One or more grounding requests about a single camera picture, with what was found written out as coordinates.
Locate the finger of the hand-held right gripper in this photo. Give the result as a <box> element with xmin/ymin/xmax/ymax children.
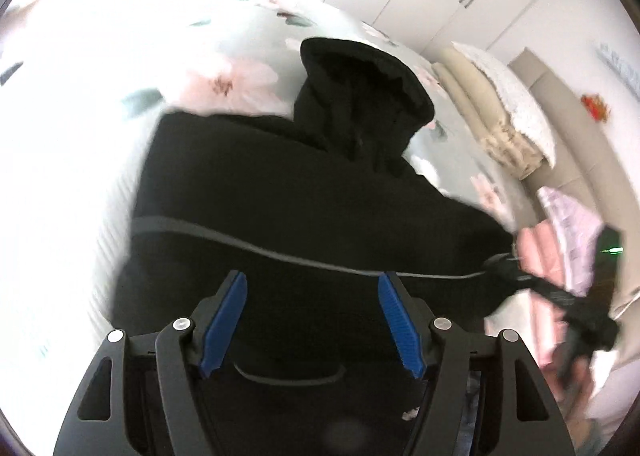
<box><xmin>484</xmin><ymin>253</ymin><xmax>576</xmax><ymax>309</ymax></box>

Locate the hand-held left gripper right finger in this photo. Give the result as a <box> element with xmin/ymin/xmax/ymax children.
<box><xmin>377</xmin><ymin>271</ymin><xmax>576</xmax><ymax>456</ymax></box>

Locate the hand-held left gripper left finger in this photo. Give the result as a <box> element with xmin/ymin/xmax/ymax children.
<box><xmin>52</xmin><ymin>270</ymin><xmax>248</xmax><ymax>456</ymax></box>

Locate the black hooded jacket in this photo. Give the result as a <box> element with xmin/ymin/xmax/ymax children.
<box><xmin>112</xmin><ymin>37</ymin><xmax>521</xmax><ymax>419</ymax></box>

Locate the pink cloth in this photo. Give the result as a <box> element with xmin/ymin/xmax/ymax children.
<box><xmin>517</xmin><ymin>223</ymin><xmax>568</xmax><ymax>367</ymax></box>

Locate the lilac striped cloth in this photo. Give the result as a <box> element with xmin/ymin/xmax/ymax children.
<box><xmin>536</xmin><ymin>186</ymin><xmax>606</xmax><ymax>297</ymax></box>

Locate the beige headboard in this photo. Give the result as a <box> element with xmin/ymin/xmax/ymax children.
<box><xmin>510</xmin><ymin>46</ymin><xmax>640</xmax><ymax>321</ymax></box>

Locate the stack of beige pillows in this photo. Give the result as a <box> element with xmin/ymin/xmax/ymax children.
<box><xmin>431</xmin><ymin>46</ymin><xmax>546</xmax><ymax>181</ymax></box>

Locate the white lace pillow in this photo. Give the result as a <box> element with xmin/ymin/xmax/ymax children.
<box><xmin>452</xmin><ymin>40</ymin><xmax>557</xmax><ymax>169</ymax></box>

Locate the floral bed sheet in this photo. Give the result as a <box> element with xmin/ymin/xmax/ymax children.
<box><xmin>0</xmin><ymin>0</ymin><xmax>531</xmax><ymax>387</ymax></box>

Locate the red wall decoration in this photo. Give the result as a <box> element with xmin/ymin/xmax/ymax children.
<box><xmin>580</xmin><ymin>94</ymin><xmax>612</xmax><ymax>123</ymax></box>

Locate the wall sticker strip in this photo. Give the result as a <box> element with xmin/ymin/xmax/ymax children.
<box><xmin>597</xmin><ymin>42</ymin><xmax>640</xmax><ymax>106</ymax></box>

